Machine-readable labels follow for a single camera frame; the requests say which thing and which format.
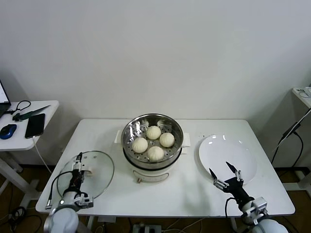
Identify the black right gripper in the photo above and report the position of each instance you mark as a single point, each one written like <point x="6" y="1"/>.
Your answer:
<point x="236" y="189"/>

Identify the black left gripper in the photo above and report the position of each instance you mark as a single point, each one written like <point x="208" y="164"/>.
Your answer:
<point x="75" y="180"/>

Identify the white steamed baozi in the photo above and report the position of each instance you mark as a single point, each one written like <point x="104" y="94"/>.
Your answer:
<point x="153" y="132"/>
<point x="140" y="145"/>
<point x="167" y="140"/>
<point x="155" y="154"/>

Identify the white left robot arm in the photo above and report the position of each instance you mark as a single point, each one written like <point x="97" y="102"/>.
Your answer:
<point x="63" y="218"/>

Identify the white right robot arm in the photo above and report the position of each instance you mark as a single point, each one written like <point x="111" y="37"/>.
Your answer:
<point x="272" y="225"/>

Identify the stainless steel steamer basket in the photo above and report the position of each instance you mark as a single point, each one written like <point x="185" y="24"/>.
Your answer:
<point x="128" y="136"/>

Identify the white round plate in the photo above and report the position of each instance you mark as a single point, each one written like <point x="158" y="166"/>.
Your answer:
<point x="226" y="150"/>

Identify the black smartphone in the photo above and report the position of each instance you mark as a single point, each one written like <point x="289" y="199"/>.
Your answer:
<point x="34" y="125"/>

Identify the white side table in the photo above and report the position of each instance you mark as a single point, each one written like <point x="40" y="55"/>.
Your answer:
<point x="48" y="106"/>

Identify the green circuit board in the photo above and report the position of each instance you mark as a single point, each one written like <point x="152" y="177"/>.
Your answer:
<point x="31" y="112"/>

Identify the blue computer mouse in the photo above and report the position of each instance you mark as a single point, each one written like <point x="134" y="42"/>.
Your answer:
<point x="7" y="131"/>

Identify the black laptop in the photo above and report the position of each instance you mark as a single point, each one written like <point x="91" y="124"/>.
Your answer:
<point x="2" y="108"/>

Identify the grey floor power strip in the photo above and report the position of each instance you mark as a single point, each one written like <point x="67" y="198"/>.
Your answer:
<point x="145" y="229"/>

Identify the white shelf with clutter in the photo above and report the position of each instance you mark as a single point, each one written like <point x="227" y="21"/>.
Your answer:
<point x="301" y="94"/>

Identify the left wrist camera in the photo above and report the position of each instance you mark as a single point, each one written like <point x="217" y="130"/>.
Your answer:
<point x="85" y="201"/>

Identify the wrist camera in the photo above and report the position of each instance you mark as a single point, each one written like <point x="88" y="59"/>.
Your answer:
<point x="257" y="208"/>
<point x="85" y="201"/>

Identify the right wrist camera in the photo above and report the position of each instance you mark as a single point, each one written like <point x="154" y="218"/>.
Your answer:
<point x="257" y="208"/>

